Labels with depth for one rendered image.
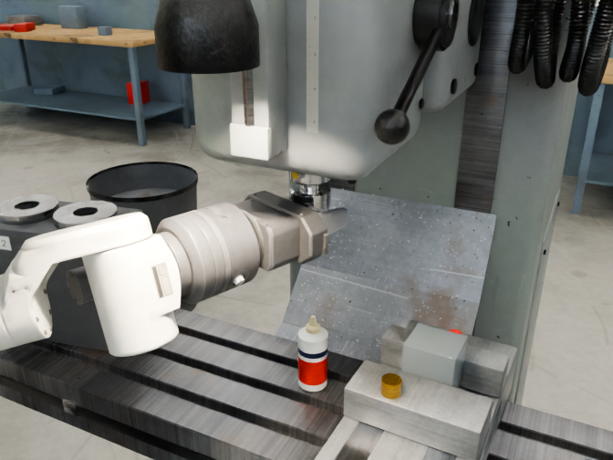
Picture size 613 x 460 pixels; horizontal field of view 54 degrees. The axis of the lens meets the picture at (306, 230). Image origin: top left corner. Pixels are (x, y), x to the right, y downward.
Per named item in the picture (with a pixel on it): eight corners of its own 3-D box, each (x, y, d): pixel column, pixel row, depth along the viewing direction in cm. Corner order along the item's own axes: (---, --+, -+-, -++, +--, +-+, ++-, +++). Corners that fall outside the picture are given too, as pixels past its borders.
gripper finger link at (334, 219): (342, 227, 71) (303, 242, 67) (343, 202, 70) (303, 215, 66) (352, 232, 70) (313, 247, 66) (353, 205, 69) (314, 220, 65)
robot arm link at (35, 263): (144, 214, 52) (-19, 254, 50) (171, 312, 54) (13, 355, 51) (148, 208, 59) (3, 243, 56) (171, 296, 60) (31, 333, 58)
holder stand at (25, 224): (117, 354, 91) (98, 232, 82) (-7, 333, 96) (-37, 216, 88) (155, 312, 101) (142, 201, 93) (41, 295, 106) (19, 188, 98)
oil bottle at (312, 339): (319, 396, 82) (320, 327, 78) (293, 387, 84) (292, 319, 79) (331, 379, 85) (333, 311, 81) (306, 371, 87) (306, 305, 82)
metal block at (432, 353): (450, 403, 68) (455, 360, 66) (400, 387, 71) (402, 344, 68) (462, 378, 72) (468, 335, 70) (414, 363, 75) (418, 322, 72)
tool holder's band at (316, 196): (309, 206, 66) (309, 198, 66) (281, 195, 69) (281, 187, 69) (339, 196, 69) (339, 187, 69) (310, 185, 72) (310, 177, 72)
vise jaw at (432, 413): (475, 464, 62) (480, 433, 60) (342, 416, 68) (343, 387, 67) (489, 427, 67) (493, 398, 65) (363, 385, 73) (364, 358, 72)
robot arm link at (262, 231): (330, 200, 62) (236, 232, 55) (327, 282, 66) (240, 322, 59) (254, 171, 71) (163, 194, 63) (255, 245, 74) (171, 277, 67)
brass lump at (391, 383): (397, 402, 65) (398, 388, 64) (377, 395, 66) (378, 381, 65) (403, 390, 66) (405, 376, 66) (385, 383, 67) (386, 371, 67)
